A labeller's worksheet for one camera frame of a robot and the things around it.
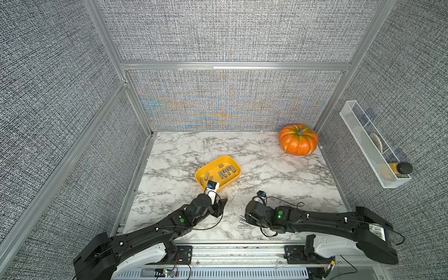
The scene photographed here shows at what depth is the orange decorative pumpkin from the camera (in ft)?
3.29

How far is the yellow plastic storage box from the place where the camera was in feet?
3.21

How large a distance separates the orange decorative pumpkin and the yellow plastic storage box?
0.32 metres
